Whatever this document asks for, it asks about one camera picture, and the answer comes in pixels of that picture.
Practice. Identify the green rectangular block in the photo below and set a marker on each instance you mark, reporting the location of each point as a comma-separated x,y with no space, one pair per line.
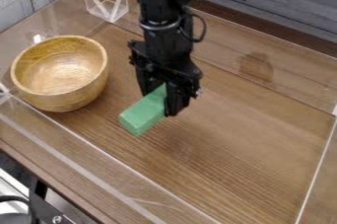
146,112

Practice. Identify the clear acrylic table barrier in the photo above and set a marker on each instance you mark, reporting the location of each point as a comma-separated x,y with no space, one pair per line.
231,162

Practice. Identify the black metal table leg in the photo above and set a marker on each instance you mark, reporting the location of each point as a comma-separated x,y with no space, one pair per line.
45,213

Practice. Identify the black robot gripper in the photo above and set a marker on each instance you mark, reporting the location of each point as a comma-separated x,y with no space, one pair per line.
162,60

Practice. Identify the brown wooden bowl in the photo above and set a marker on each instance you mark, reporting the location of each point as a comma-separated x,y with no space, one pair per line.
61,74

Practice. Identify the clear acrylic corner bracket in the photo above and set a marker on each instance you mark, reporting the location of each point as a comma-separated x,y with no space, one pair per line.
109,10

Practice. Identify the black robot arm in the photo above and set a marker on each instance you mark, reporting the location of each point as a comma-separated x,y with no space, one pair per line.
166,11

